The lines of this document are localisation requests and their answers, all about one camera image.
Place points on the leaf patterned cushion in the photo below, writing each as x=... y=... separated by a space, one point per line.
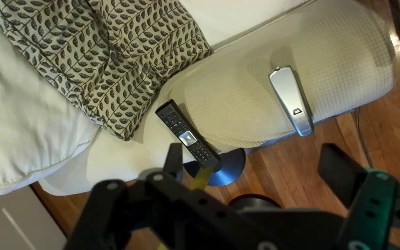
x=117 y=60

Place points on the blue round post base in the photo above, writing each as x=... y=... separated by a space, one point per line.
x=229 y=167

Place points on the white door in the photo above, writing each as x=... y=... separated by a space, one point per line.
x=14 y=222

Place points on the thick yellow post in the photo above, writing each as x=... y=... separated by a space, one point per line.
x=203 y=178

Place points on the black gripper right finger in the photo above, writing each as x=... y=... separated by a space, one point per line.
x=340 y=174

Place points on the black remote control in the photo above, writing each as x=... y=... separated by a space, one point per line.
x=180 y=126

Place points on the white sofa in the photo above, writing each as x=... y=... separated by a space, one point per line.
x=19 y=129

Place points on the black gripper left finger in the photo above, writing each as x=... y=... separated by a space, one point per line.
x=173 y=160

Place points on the black round post base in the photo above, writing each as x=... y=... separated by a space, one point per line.
x=253 y=203

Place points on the grey silver remote control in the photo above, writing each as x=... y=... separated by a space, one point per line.
x=292 y=99

